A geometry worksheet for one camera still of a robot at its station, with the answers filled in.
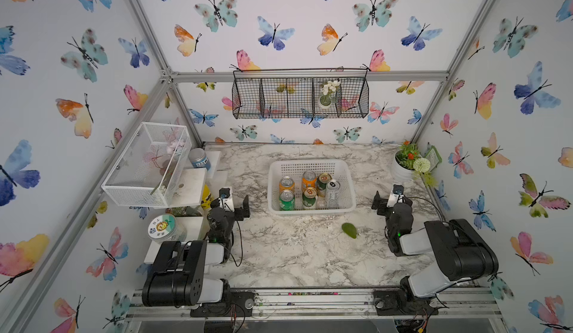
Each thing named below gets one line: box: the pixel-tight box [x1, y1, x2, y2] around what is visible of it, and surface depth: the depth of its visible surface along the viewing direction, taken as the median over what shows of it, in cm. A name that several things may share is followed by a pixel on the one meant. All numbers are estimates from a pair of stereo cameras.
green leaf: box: [341, 222, 357, 239], surface depth 92 cm
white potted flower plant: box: [391, 140, 438, 188], surface depth 97 cm
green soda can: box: [279, 188, 296, 211], surface depth 90 cm
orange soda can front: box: [279, 175, 296, 195], surface depth 94 cm
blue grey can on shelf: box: [188, 147, 212, 171], surface depth 87 cm
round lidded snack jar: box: [147, 213, 188, 244], surface depth 68 cm
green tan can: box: [316, 172, 333, 198], surface depth 95 cm
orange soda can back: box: [301, 170, 318, 192], surface depth 95 cm
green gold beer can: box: [302, 186, 318, 208], surface depth 90 cm
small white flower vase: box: [320, 79, 341, 107], surface depth 90 cm
